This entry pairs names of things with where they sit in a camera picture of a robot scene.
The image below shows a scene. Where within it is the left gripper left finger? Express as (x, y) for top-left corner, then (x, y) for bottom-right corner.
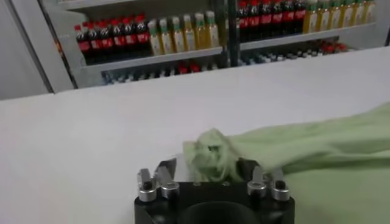
(136, 156), (181, 203)

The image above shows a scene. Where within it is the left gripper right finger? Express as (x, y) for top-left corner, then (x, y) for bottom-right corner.
(237, 157), (291, 203)

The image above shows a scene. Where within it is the light green polo shirt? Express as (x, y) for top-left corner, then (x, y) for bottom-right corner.
(182, 102), (390, 224)

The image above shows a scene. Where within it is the beverage display shelf unit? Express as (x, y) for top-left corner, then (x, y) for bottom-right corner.
(228, 0), (390, 66)
(36, 0), (235, 89)

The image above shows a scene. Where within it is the yellow juice bottle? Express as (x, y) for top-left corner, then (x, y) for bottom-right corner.
(182, 14), (196, 52)
(316, 0), (331, 33)
(340, 0), (354, 30)
(171, 16), (185, 53)
(194, 12), (208, 50)
(362, 0), (377, 26)
(205, 10), (220, 49)
(328, 0), (342, 31)
(303, 1), (319, 34)
(352, 0), (365, 27)
(159, 18), (174, 55)
(147, 19), (162, 56)

